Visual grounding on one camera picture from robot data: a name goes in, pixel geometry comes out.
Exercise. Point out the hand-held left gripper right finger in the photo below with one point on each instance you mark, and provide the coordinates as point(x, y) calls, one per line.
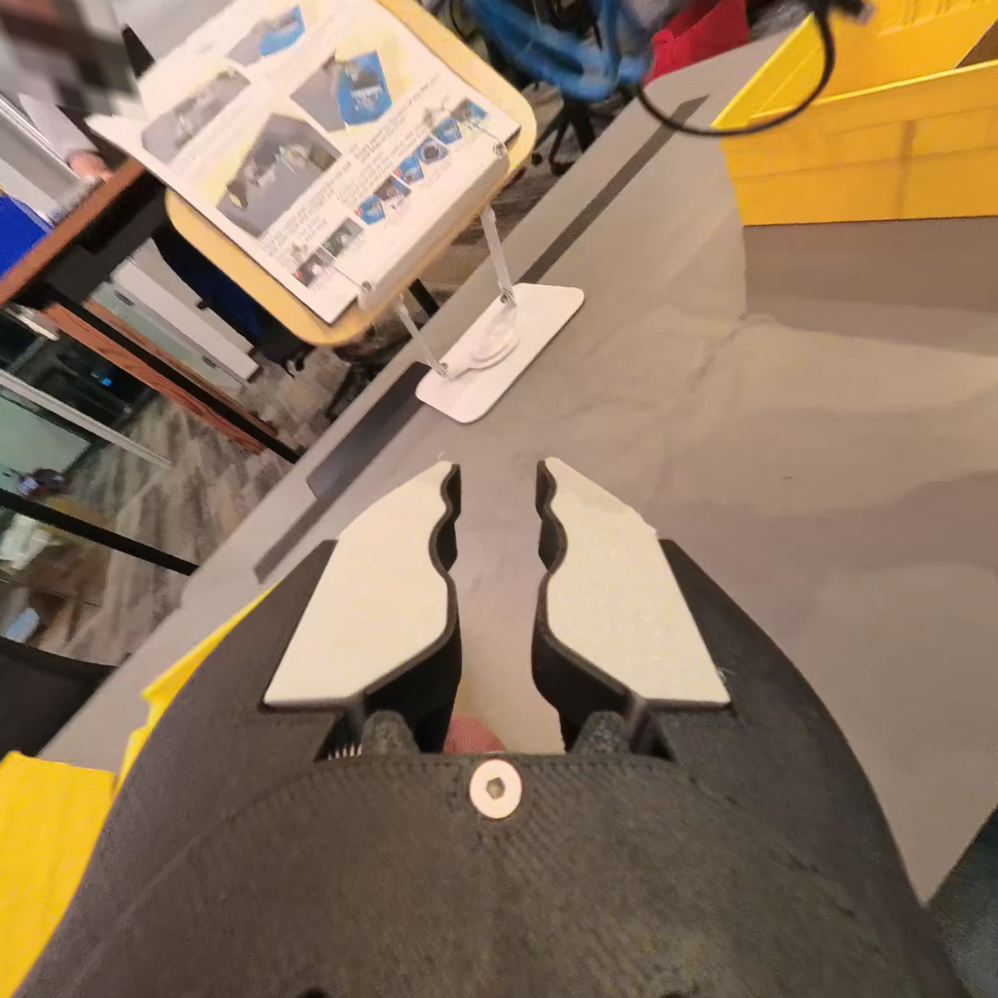
point(624, 608)

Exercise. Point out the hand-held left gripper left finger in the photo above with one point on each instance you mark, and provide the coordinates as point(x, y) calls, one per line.
point(374, 608)

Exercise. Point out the yellow plastic bin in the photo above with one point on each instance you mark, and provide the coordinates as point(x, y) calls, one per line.
point(47, 858)

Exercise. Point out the yellow bin with divider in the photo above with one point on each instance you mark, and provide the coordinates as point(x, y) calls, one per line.
point(858, 156)

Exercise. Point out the person's left hand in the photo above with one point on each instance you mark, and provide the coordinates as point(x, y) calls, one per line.
point(474, 737)

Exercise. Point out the printed instruction sheet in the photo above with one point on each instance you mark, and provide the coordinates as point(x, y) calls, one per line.
point(312, 117)

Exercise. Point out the red bag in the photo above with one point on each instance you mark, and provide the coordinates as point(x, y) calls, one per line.
point(702, 39)

